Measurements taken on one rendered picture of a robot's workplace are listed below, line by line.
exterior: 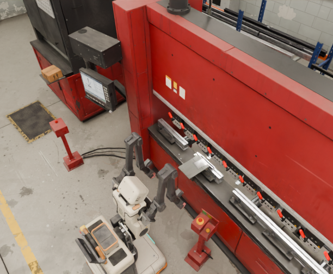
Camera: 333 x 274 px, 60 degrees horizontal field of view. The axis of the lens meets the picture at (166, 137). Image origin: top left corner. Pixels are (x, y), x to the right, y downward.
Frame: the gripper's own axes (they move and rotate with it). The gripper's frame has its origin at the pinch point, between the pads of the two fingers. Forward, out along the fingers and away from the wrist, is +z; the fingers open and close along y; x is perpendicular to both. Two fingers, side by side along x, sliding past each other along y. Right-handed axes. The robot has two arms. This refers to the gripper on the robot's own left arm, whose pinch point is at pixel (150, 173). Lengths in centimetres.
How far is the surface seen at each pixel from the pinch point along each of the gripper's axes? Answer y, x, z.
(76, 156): 147, 64, 66
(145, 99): 64, -53, -7
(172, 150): 17.3, -32.1, 29.9
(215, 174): -41, -42, 24
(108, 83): 77, -36, -49
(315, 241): -142, -50, -8
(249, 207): -86, -39, 24
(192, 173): -26.6, -27.4, 13.5
